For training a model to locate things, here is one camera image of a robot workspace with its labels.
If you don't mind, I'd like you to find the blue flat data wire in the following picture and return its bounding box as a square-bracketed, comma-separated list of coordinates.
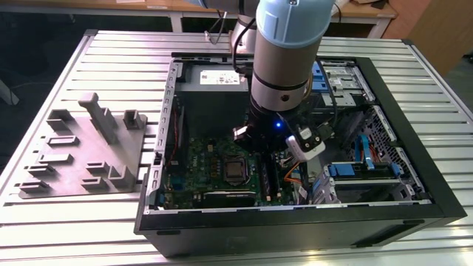
[354, 134, 374, 170]

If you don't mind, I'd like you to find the metal disk bay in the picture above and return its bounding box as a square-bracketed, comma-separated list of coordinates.
[309, 162, 432, 205]

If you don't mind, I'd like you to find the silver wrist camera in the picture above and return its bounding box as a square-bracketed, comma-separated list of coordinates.
[285, 124, 326, 162]

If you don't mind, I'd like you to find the orange wire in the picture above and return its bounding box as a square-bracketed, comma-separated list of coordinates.
[282, 162, 302, 183]

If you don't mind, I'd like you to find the grey parts rack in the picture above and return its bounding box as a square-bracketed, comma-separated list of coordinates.
[17, 93, 158, 200]

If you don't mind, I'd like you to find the brown wooden cabinet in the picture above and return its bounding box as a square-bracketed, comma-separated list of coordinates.
[382, 0, 473, 77]

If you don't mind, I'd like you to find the black graphics card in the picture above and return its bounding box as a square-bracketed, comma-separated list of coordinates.
[201, 190, 255, 208]

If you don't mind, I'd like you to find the silver CPU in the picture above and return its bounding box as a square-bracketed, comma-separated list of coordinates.
[225, 162, 246, 178]

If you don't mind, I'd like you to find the black CPU socket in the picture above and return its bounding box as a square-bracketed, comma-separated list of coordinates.
[219, 155, 251, 187]

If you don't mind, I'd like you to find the blue disk carrier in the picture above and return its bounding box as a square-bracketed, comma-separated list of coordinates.
[325, 163, 402, 178]

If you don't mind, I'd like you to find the blue drive latch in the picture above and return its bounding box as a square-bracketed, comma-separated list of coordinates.
[311, 62, 329, 94]

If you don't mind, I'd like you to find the grey chair leg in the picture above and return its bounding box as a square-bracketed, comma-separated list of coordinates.
[0, 79, 19, 106]

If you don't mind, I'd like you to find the grey power supply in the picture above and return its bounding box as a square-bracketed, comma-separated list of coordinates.
[175, 64, 255, 136]

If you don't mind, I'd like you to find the green motherboard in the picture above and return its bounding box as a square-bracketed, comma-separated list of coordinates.
[161, 134, 295, 208]

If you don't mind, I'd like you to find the black PC case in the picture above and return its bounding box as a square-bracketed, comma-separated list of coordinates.
[133, 52, 467, 258]

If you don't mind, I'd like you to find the wooden desk white frame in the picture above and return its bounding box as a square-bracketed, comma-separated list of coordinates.
[0, 0, 398, 38]

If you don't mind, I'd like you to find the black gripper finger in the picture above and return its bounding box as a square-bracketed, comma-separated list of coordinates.
[231, 126, 255, 151]

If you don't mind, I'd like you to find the metal drive cage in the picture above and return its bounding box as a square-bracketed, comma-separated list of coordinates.
[309, 62, 374, 125]

